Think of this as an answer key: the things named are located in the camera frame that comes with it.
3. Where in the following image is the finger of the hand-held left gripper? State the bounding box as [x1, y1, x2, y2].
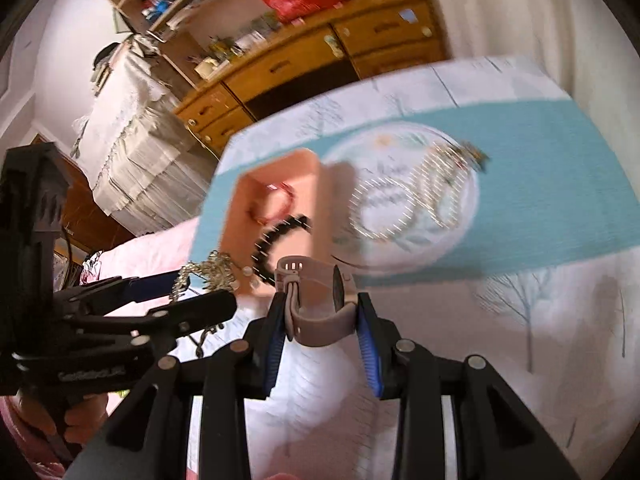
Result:
[70, 290, 238, 361]
[55, 270, 186, 318]

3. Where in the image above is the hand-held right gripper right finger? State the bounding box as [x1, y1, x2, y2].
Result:
[352, 292, 576, 480]

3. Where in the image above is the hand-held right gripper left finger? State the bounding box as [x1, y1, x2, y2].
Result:
[62, 292, 291, 480]

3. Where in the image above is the pink wrist watch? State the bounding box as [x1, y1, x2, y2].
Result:
[275, 256, 360, 347]

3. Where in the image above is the pink plastic jewelry box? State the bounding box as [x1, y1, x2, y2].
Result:
[220, 149, 333, 301]

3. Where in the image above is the white pearl necklace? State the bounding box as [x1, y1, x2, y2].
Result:
[350, 142, 471, 241]

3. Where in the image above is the person's left hand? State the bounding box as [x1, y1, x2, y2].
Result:
[0, 392, 111, 471]

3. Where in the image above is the brown wooden door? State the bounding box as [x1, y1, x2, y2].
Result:
[30, 132, 136, 253]

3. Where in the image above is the white lace furniture cover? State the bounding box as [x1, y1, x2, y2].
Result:
[75, 40, 221, 236]

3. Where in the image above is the tree print teal tablecloth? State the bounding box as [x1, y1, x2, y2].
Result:
[190, 55, 640, 480]

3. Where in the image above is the wooden desk with drawers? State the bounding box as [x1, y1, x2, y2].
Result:
[172, 0, 448, 156]

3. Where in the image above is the white floral curtain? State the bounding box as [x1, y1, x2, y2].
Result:
[400, 0, 640, 111]

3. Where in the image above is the black bead bracelet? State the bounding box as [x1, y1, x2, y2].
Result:
[250, 214, 313, 281]

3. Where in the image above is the red bracelet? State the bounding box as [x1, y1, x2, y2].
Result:
[249, 182, 296, 223]

